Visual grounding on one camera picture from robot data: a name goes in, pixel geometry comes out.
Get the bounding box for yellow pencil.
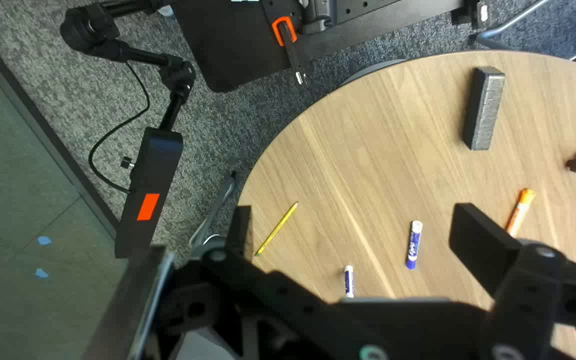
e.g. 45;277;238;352
255;201;301;258

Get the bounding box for black cable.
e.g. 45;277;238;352
87;60;154;197

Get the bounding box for blue and white glue stick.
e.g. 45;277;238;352
404;219;427;272

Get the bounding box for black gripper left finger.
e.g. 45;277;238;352
196;205;385;360

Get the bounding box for orange marker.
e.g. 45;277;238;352
504;187;538;238

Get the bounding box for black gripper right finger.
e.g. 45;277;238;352
449;203;576;360

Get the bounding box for black articulated camera mount arm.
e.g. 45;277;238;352
59;3;199;134

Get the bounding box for white cable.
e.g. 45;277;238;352
471;0;576;62

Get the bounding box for metal table leg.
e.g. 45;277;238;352
186;168;243;251

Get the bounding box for black base with orange latch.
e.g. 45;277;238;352
171;0;492;94

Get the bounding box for black camera with orange tag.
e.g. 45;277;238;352
112;129;186;261

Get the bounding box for black rectangular foam block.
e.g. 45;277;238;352
463;64;509;152

